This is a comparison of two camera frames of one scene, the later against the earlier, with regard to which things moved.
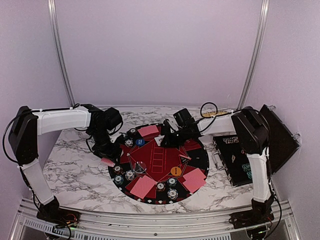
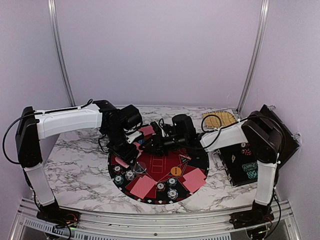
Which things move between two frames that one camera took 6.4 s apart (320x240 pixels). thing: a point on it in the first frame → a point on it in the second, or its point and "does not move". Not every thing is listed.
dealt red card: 194,180 does not move
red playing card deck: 107,162 → 122,163
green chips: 118,179 does not move
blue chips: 172,193 does not move
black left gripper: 111,153 → 126,155
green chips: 172,182 does not move
